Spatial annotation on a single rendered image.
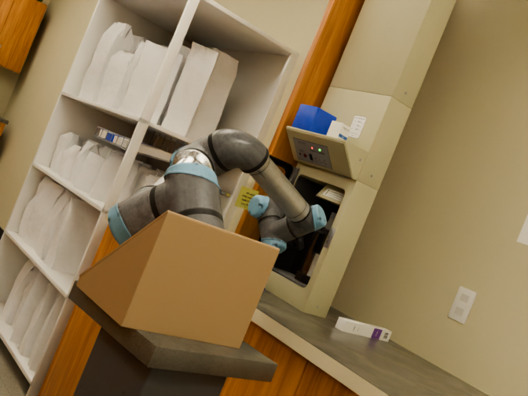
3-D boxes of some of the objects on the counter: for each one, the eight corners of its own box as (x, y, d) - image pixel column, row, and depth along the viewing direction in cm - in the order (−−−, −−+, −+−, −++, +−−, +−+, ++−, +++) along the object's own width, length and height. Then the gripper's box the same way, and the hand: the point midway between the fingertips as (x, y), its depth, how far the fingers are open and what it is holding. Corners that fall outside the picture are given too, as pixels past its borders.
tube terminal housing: (296, 293, 259) (372, 111, 259) (352, 325, 234) (435, 124, 234) (249, 279, 244) (328, 86, 244) (302, 312, 219) (392, 96, 218)
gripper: (309, 206, 216) (351, 218, 229) (278, 194, 230) (320, 207, 242) (300, 231, 217) (343, 242, 230) (270, 218, 230) (313, 229, 243)
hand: (328, 231), depth 236 cm, fingers open, 11 cm apart
